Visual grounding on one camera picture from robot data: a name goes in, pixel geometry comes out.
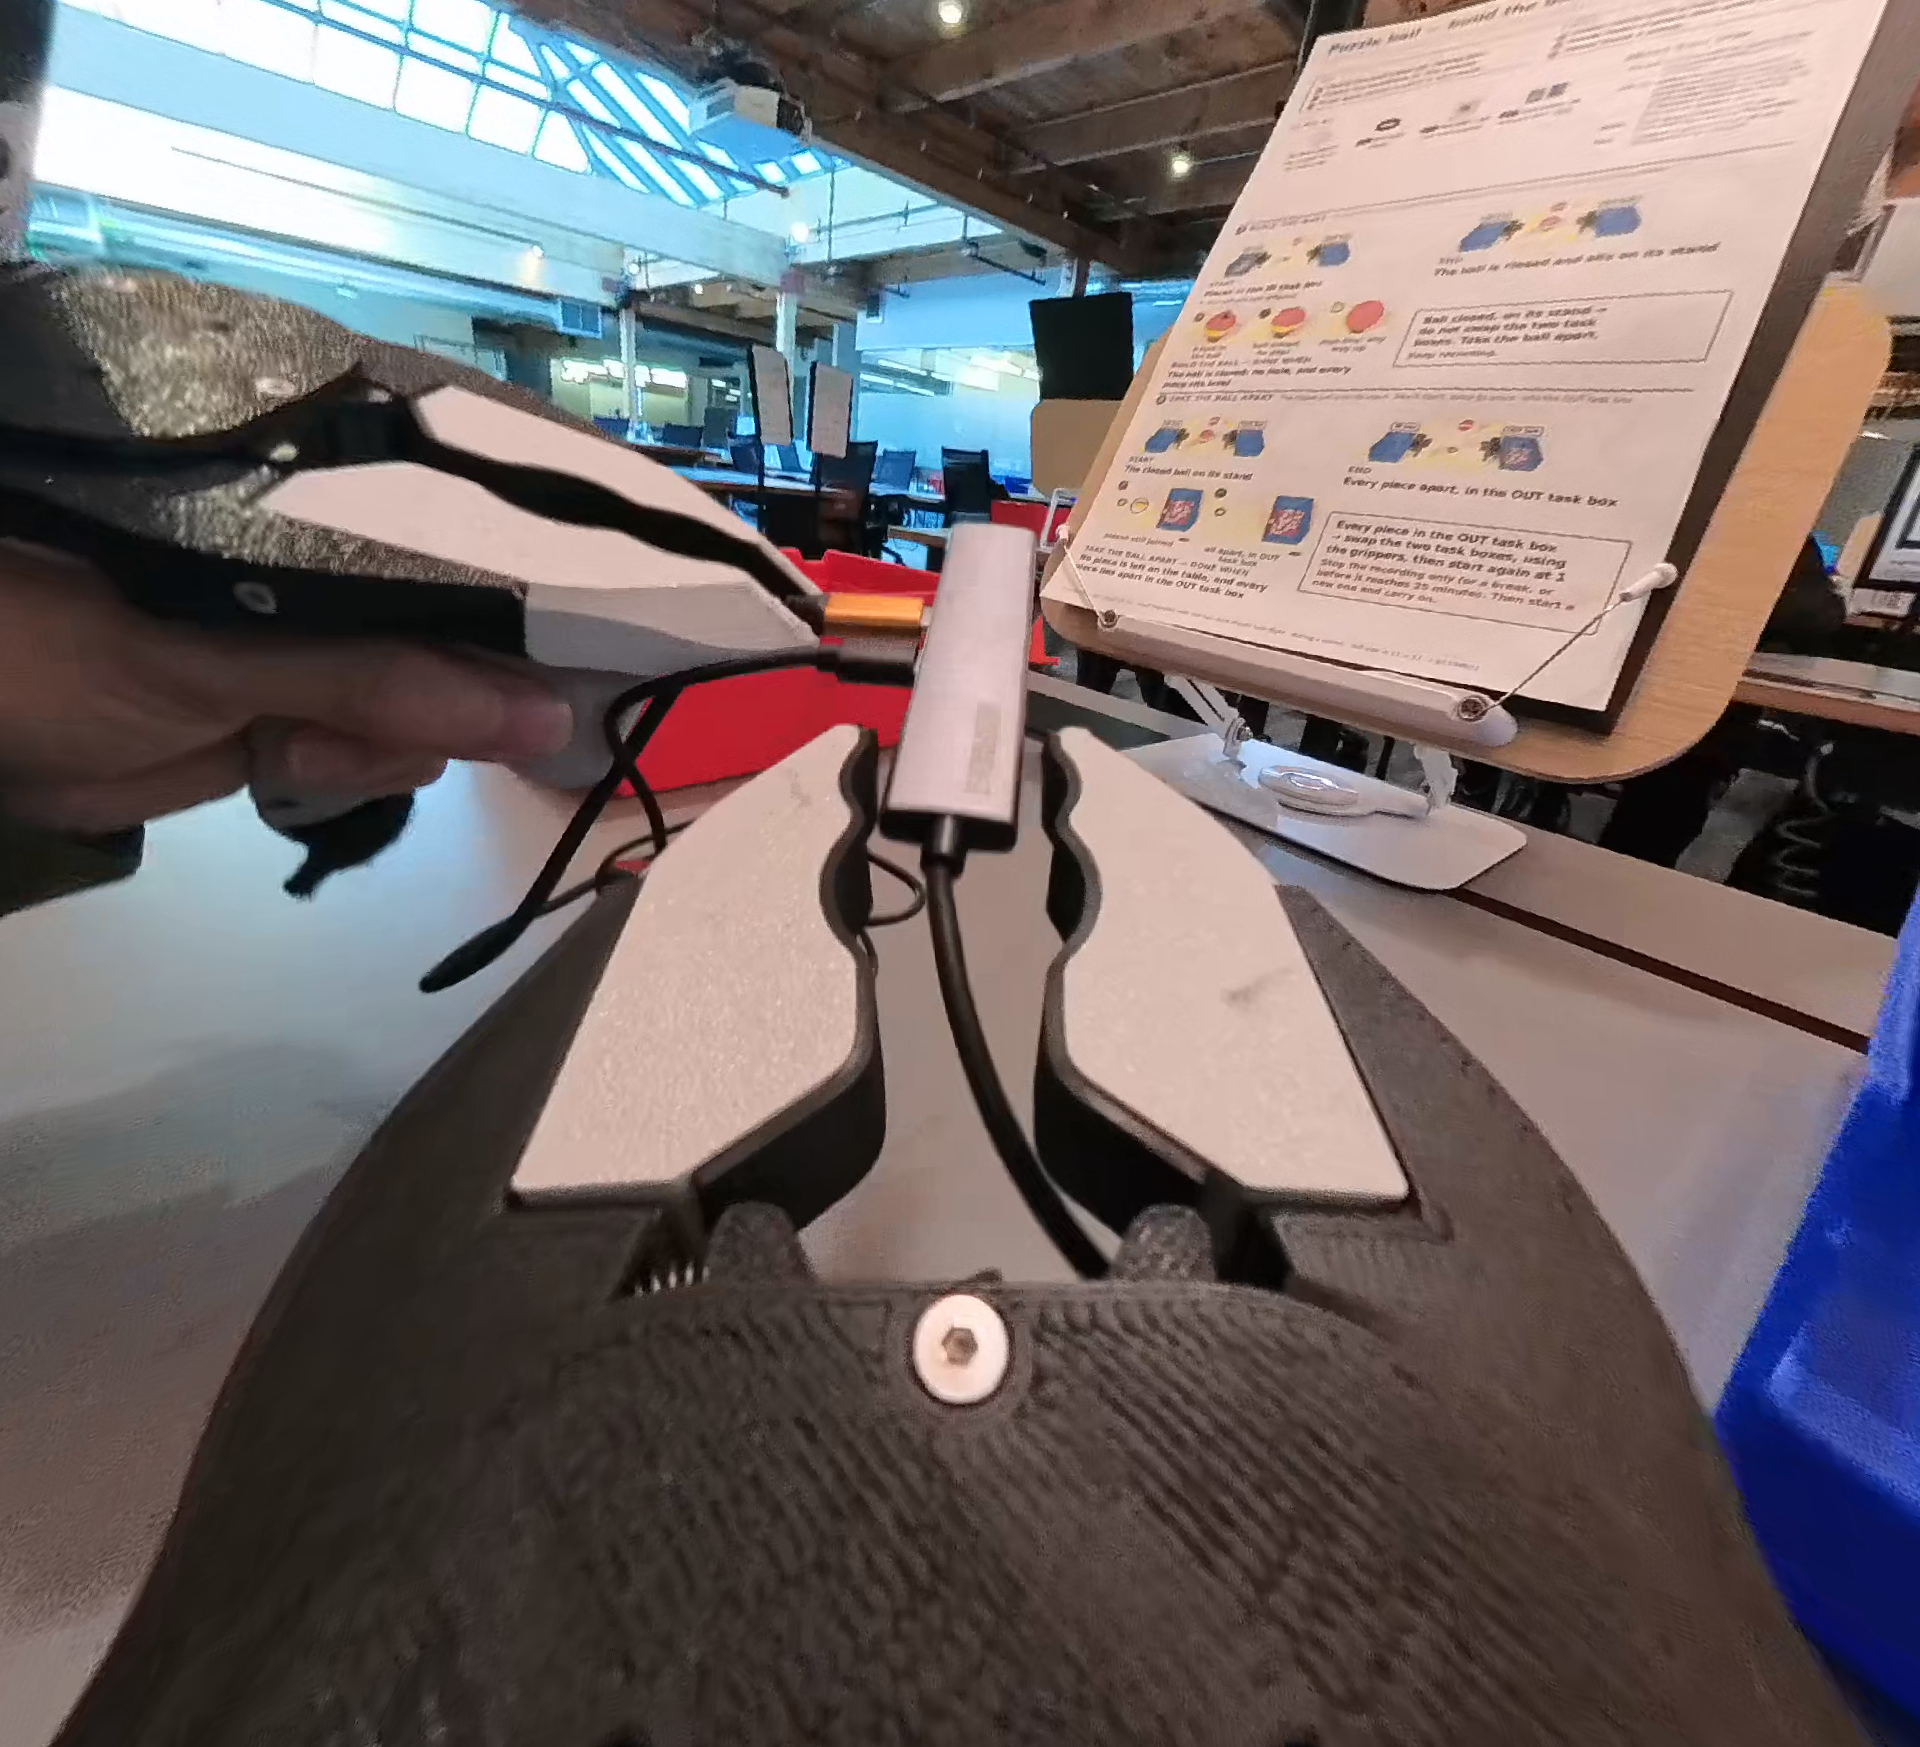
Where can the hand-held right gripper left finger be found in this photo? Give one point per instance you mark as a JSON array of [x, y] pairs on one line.
[[704, 1011]]

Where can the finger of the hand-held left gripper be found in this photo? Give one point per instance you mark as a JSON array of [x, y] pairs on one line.
[[645, 592], [601, 464]]

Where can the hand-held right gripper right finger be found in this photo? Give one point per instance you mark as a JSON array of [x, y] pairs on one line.
[[1200, 1027]]

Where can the red plastic bin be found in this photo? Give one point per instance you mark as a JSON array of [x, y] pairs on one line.
[[751, 742]]

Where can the grey usb hub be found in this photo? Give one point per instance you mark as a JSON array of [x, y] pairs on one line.
[[961, 668]]

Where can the blue plastic bin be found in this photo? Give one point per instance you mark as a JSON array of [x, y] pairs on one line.
[[1830, 1327]]

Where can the person's left hand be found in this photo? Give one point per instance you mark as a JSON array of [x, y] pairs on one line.
[[224, 698]]

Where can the standing sign board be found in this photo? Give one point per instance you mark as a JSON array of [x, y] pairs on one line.
[[771, 394], [833, 408]]

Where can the group of black office chairs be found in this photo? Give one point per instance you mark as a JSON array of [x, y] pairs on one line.
[[900, 472]]

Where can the white ceiling projector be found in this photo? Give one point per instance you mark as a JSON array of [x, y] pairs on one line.
[[751, 120]]

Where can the small red storage bin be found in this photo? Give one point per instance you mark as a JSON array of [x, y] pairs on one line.
[[1035, 520]]

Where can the bare wooden document stand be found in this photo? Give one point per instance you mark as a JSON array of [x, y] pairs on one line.
[[1080, 456]]

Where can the black standing panel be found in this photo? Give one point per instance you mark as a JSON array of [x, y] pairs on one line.
[[1080, 344]]

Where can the printed instruction sheet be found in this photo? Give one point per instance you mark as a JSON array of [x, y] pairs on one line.
[[1500, 352]]

